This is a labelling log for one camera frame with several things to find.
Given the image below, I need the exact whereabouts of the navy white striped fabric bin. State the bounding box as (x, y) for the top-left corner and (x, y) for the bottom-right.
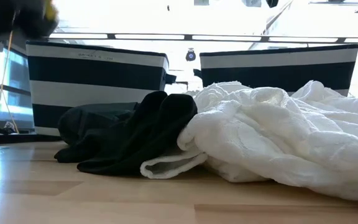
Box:
(193, 44), (358, 97)

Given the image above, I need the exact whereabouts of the black ceiling rail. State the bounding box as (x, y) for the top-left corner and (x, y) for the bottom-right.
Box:
(48, 32), (358, 44)

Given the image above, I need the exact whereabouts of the black garment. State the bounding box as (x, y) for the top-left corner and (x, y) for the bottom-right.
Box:
(53, 90), (198, 177)

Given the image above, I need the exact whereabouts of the blue window panel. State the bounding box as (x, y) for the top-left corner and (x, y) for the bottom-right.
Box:
(0, 46), (34, 131)

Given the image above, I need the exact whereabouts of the black aluminium table frame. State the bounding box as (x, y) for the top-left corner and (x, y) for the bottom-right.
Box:
(0, 133), (62, 146)

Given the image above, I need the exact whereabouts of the round black hanging device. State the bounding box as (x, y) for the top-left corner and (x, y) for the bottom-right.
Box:
(185, 47), (197, 62)

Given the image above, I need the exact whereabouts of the small grey cloth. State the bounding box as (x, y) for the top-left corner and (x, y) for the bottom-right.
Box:
(2, 121), (17, 134)

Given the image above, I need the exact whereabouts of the large crinkled white garment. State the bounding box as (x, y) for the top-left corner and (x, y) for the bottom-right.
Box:
(140, 80), (358, 202)

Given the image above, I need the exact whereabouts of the yellow cable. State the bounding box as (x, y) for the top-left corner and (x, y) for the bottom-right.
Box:
(0, 29), (21, 135)

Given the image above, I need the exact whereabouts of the navy white striped lettered bin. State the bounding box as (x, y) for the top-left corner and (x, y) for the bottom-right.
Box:
(25, 40), (177, 137)

